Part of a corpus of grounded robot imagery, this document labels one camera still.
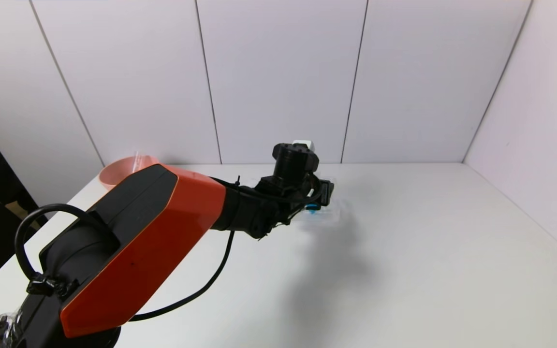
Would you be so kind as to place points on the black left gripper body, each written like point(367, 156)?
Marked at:
point(325, 189)

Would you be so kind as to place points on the blue pigment test tube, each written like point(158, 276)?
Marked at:
point(313, 207)

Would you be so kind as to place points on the red pigment test tube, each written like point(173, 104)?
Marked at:
point(137, 160)

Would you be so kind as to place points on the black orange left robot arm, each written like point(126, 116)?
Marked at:
point(138, 241)

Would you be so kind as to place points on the clear acrylic test tube rack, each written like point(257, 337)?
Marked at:
point(329, 215)

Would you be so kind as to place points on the pink bowl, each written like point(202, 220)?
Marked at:
point(116, 173)

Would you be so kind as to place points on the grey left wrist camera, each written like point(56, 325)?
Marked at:
point(303, 144)

